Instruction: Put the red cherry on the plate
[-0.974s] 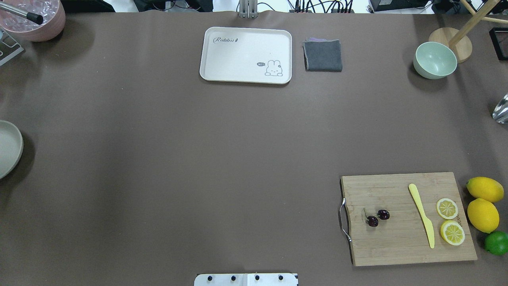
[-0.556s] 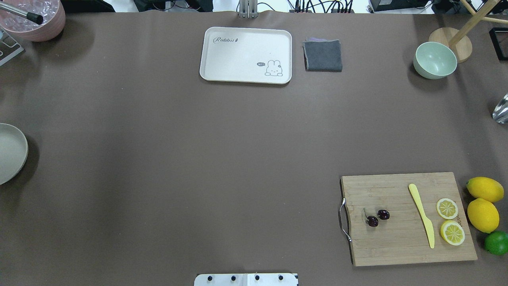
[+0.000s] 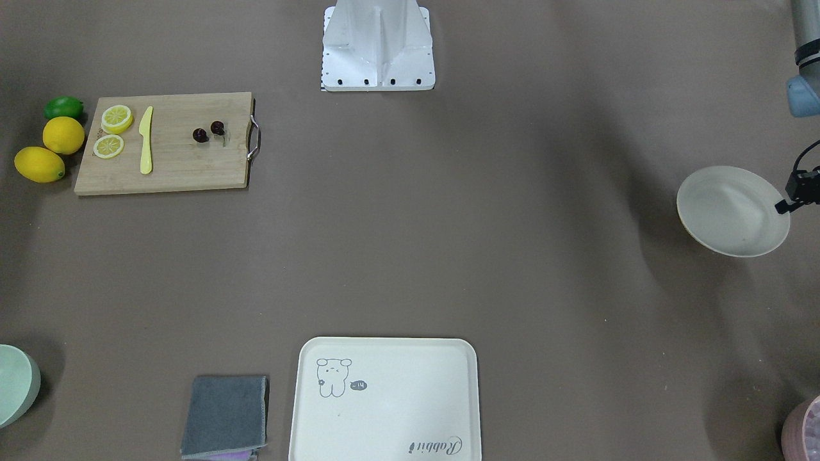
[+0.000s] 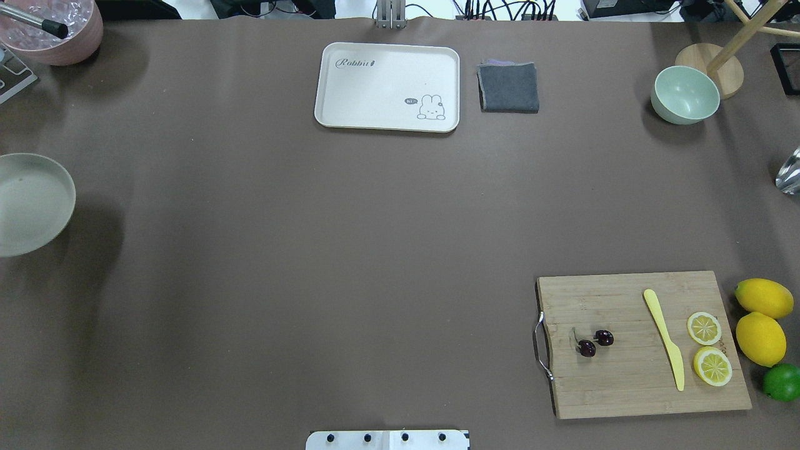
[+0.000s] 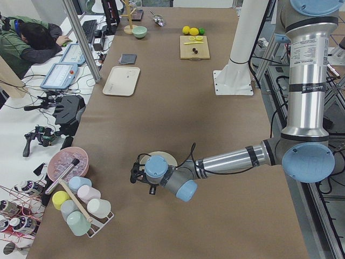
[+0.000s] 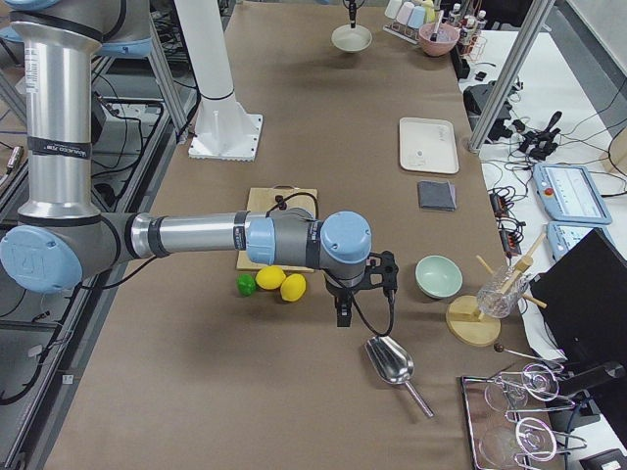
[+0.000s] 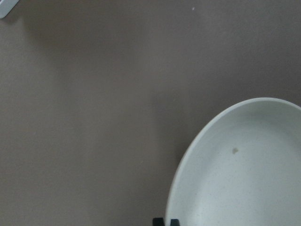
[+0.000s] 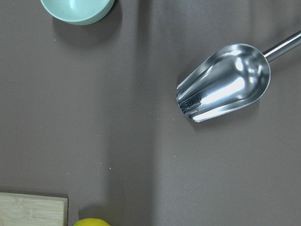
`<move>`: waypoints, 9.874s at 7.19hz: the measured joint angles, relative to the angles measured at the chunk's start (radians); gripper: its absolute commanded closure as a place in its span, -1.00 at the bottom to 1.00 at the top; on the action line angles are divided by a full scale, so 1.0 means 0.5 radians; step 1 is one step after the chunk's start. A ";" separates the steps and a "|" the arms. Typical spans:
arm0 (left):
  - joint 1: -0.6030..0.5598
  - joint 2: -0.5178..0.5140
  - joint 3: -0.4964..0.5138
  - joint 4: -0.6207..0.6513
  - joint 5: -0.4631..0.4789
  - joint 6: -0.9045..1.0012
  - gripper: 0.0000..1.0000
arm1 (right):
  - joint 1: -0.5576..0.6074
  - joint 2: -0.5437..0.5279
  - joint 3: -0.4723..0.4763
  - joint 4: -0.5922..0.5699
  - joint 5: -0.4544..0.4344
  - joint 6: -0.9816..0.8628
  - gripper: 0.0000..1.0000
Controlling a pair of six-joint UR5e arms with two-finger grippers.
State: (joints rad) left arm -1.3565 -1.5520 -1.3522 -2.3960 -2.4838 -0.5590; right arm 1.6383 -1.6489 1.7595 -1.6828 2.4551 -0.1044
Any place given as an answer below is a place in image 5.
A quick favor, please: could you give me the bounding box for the yellow plastic knife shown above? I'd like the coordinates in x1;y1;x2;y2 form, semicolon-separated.
183;41;204;45

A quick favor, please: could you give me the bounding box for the yellow lemon near lime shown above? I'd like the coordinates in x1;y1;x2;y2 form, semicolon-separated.
189;28;199;36

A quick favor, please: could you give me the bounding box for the cream rabbit tray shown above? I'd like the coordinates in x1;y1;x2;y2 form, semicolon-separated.
102;66;140;97

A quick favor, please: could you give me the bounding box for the mint cup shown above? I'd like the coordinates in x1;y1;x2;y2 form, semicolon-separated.
66;211;91;236

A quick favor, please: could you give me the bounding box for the pink bowl with ice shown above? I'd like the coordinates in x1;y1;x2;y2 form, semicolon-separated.
47;147;89;182

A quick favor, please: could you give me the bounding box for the beige round plate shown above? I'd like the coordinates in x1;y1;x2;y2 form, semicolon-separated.
140;151;177;170

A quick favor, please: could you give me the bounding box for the steel ice scoop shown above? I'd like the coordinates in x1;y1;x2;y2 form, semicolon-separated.
150;10;165;27

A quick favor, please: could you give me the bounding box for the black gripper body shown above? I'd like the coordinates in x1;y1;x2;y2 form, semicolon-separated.
148;182;159;190

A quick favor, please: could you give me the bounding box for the copper wire bottle rack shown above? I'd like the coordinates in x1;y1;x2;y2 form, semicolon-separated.
1;186;45;241

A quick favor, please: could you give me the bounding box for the yellow cup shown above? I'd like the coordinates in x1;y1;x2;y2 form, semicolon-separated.
52;190;71;210

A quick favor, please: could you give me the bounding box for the blue cup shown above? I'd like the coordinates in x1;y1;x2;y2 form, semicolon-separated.
68;176;92;193

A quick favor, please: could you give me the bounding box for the aluminium frame post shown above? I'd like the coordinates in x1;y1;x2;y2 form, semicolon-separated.
62;0;101;83

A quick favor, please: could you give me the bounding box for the mint green bowl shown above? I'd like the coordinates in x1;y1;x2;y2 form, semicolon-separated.
132;26;148;39

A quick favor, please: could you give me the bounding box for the steel scoop in bowl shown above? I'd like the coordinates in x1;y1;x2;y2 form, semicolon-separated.
45;158;80;195

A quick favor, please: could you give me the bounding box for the wooden cutting board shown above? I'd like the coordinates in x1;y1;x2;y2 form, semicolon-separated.
180;36;210;60

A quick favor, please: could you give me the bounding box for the lower teach pendant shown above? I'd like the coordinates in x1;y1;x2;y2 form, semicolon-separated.
40;63;78;90

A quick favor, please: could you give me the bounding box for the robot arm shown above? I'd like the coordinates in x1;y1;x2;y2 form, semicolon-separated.
130;1;343;202

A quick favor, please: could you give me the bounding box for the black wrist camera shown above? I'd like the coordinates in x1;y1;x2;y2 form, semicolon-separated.
130;162;145;183

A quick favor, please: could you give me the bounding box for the wooden cup stand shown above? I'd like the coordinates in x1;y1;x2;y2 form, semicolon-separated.
121;0;137;35

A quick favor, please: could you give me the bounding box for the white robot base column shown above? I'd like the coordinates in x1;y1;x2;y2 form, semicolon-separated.
213;0;270;96

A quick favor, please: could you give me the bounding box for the green lime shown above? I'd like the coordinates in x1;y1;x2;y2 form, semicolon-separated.
198;28;205;35

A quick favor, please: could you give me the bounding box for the grey folded cloth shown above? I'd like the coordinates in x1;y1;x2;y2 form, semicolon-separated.
119;53;137;65

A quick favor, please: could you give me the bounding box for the teach pendant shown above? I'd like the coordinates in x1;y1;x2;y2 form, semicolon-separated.
60;44;86;66
40;63;78;90

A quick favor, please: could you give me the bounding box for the upper teach pendant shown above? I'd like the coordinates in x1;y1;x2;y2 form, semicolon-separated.
60;44;86;66

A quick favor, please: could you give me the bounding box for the black keyboard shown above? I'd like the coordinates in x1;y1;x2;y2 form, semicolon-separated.
82;19;98;44

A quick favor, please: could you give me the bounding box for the person in green jacket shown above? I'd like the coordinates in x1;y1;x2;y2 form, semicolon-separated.
1;16;71;79

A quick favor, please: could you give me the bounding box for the black monitor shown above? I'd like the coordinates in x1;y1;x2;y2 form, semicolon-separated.
101;0;120;36

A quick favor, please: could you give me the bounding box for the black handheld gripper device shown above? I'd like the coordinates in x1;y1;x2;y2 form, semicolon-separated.
22;126;57;157

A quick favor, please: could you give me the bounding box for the yellow lemon far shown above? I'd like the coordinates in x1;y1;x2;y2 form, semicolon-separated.
182;26;190;35

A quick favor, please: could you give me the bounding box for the pink cup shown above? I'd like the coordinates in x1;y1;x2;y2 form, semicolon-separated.
77;185;101;204

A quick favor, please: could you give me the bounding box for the white cup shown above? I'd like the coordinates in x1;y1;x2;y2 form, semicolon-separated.
87;199;111;219

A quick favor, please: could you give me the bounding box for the white cup rack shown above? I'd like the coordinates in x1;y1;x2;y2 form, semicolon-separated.
58;180;115;238

